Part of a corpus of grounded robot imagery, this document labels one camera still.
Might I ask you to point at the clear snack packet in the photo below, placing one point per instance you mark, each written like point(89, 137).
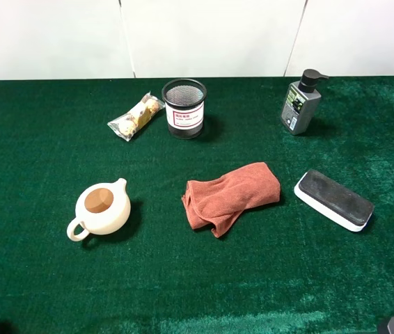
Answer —
point(128, 124)

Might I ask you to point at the rust orange folded cloth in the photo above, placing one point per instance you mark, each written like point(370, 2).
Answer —
point(220, 202)

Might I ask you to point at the black mesh pen holder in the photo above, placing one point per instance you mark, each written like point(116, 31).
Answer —
point(184, 101)

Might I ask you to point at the cream teapot with wooden lid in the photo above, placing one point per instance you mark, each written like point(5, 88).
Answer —
point(101, 209)

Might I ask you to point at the grey pump dispenser bottle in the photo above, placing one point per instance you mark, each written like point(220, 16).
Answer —
point(301, 101)

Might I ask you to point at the black and white board eraser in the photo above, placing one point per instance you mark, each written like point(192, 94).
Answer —
point(334, 201)

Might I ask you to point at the dark green table cloth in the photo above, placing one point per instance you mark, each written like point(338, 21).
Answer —
point(281, 267)

